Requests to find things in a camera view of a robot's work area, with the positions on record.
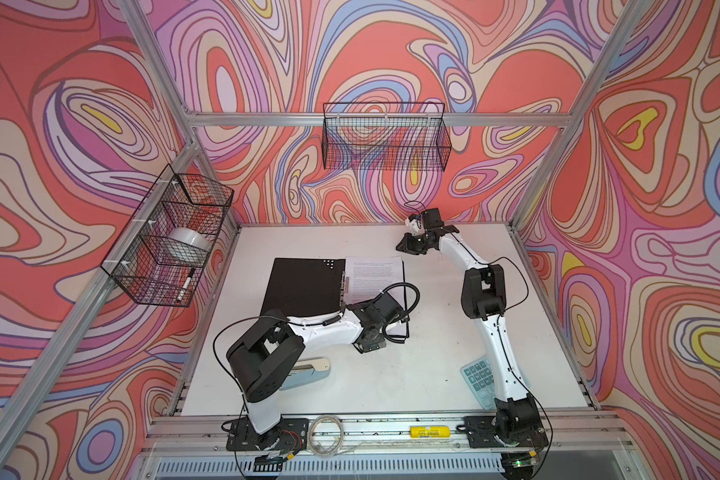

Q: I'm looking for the metal folder clip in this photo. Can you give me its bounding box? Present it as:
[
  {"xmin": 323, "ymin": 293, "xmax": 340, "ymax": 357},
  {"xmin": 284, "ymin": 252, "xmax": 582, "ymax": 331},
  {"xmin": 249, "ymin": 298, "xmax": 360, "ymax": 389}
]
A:
[{"xmin": 340, "ymin": 274, "xmax": 349, "ymax": 311}]

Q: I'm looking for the black file folder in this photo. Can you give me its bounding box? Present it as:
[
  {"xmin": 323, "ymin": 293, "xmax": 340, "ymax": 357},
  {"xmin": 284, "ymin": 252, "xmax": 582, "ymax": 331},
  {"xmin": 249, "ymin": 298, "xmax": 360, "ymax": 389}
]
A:
[{"xmin": 259, "ymin": 256, "xmax": 412, "ymax": 340}]

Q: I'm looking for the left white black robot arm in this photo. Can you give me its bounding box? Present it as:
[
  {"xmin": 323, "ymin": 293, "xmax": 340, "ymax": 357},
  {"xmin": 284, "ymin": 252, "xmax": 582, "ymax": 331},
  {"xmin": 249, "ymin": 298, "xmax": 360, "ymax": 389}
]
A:
[{"xmin": 220, "ymin": 305, "xmax": 389, "ymax": 444}]

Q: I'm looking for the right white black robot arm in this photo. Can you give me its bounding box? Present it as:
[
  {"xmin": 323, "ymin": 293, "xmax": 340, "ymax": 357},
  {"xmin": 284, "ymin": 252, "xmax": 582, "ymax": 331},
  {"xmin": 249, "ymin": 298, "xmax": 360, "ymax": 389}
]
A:
[{"xmin": 396, "ymin": 226, "xmax": 550, "ymax": 448}]

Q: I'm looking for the blue white stapler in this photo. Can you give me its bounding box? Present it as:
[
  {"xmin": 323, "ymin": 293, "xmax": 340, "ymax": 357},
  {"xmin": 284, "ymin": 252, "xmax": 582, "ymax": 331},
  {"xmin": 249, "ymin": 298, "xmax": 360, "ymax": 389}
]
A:
[{"xmin": 280, "ymin": 357, "xmax": 331, "ymax": 391}]

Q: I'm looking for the yellow label tag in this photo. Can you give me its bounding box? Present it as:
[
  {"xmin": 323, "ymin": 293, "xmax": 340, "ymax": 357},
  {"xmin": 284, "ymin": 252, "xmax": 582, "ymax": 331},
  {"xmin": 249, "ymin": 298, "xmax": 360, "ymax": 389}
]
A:
[{"xmin": 409, "ymin": 425, "xmax": 451, "ymax": 439}]

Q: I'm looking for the teal calculator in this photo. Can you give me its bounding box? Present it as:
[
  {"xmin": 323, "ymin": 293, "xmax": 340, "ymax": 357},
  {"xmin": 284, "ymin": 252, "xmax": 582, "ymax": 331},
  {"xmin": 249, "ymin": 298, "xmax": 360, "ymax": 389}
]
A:
[{"xmin": 460, "ymin": 356, "xmax": 496, "ymax": 411}]

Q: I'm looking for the black marker pen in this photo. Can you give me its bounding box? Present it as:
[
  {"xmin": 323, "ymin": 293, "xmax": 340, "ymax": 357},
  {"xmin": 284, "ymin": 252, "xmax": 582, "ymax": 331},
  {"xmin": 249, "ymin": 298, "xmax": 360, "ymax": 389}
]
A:
[{"xmin": 176, "ymin": 268, "xmax": 195, "ymax": 304}]

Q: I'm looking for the white tape roll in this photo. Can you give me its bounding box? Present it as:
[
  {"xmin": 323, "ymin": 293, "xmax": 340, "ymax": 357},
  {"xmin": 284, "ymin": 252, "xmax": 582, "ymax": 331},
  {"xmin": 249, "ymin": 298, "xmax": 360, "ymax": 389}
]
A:
[{"xmin": 168, "ymin": 227, "xmax": 211, "ymax": 251}]

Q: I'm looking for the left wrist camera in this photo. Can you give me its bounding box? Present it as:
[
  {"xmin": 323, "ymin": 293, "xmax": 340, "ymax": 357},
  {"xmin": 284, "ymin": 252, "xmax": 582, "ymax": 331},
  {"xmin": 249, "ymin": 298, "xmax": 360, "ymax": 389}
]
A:
[{"xmin": 367, "ymin": 281, "xmax": 421, "ymax": 345}]

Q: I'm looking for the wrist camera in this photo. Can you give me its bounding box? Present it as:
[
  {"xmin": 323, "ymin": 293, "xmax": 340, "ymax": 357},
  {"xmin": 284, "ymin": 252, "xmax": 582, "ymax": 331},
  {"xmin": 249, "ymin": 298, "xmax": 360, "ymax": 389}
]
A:
[
  {"xmin": 367, "ymin": 281, "xmax": 421, "ymax": 345},
  {"xmin": 405, "ymin": 208, "xmax": 445, "ymax": 236}
]

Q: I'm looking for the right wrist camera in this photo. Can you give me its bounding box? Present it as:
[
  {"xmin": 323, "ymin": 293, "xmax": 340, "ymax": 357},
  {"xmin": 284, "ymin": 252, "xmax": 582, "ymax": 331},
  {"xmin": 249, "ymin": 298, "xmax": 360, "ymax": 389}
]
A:
[{"xmin": 405, "ymin": 208, "xmax": 445, "ymax": 236}]

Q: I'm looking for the back black wire basket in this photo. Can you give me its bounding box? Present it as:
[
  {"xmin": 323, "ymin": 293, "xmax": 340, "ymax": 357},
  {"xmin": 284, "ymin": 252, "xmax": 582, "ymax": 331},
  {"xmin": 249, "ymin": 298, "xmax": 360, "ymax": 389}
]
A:
[{"xmin": 321, "ymin": 100, "xmax": 452, "ymax": 172}]

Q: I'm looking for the black wire basket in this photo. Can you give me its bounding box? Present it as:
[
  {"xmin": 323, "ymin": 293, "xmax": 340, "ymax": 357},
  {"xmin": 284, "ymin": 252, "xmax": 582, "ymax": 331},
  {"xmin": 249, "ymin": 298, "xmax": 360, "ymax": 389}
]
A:
[
  {"xmin": 100, "ymin": 166, "xmax": 234, "ymax": 307},
  {"xmin": 321, "ymin": 100, "xmax": 452, "ymax": 172}
]

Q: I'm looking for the coiled clear cable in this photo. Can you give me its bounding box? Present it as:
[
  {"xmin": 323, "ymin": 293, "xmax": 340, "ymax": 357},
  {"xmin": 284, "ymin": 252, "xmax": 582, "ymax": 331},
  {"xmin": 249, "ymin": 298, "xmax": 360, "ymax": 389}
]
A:
[{"xmin": 307, "ymin": 415, "xmax": 344, "ymax": 458}]

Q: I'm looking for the left black wire basket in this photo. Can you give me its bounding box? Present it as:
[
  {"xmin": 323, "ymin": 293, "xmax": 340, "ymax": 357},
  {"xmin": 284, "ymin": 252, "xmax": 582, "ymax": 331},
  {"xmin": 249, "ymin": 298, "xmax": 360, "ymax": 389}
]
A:
[{"xmin": 100, "ymin": 166, "xmax": 234, "ymax": 307}]

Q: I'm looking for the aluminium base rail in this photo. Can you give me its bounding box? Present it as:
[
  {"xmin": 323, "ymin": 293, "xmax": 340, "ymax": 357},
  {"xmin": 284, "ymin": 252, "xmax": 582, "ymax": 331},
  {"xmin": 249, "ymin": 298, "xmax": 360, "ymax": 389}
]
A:
[{"xmin": 141, "ymin": 409, "xmax": 636, "ymax": 456}]

